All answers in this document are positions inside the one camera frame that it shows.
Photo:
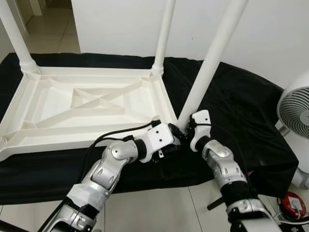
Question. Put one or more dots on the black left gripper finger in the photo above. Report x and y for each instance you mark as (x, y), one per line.
(177, 134)

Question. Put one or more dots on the white plastic table leg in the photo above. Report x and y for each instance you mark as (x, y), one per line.
(212, 53)
(164, 34)
(19, 38)

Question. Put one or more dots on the white plastic children table top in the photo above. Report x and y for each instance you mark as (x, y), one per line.
(53, 116)

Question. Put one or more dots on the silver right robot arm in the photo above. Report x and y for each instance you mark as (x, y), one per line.
(224, 166)

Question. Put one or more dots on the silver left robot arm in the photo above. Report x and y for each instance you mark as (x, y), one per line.
(108, 169)

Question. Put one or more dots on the grey metal table leg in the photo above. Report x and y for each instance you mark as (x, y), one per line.
(216, 203)

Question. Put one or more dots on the pink fabric item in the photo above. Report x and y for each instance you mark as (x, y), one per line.
(249, 173)

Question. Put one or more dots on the white round standing fan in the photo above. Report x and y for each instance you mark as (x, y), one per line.
(295, 111)

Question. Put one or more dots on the white grey rounded appliance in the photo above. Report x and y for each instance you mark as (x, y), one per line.
(301, 178)

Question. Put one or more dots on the black metal rod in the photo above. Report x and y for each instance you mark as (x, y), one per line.
(8, 226)

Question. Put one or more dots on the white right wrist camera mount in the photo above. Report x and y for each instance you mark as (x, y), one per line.
(200, 123)

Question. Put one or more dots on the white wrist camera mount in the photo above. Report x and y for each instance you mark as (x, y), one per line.
(200, 123)
(159, 137)

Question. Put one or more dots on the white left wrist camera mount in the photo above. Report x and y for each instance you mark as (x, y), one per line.
(159, 137)

